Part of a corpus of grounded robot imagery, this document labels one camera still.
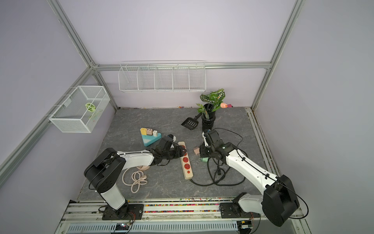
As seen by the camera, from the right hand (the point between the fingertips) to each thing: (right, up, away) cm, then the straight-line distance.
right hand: (201, 149), depth 84 cm
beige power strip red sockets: (-10, -10, +5) cm, 14 cm away
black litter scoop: (-7, +15, +28) cm, 33 cm away
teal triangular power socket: (-35, +4, +15) cm, 38 cm away
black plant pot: (+6, +14, +21) cm, 26 cm away
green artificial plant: (+7, +28, +8) cm, 30 cm away
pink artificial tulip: (+13, +25, +1) cm, 29 cm away
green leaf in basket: (-62, +23, -3) cm, 67 cm away
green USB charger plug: (+2, -8, +6) cm, 10 cm away
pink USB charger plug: (-3, -3, +11) cm, 12 cm away
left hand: (-11, -4, +7) cm, 14 cm away
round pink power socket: (-35, -12, +3) cm, 37 cm away
